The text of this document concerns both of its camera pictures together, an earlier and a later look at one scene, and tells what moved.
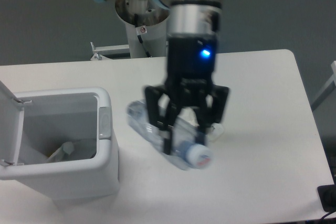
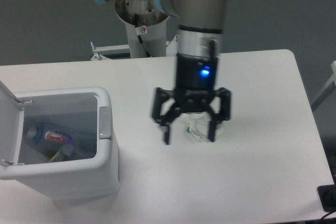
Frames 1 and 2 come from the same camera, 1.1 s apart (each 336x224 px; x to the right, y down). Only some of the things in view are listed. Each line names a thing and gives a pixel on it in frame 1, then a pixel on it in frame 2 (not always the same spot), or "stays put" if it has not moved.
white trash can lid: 12,112 stays put
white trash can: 69,151 stays put
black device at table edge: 327,195 stays put
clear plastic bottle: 184,150 to 41,131
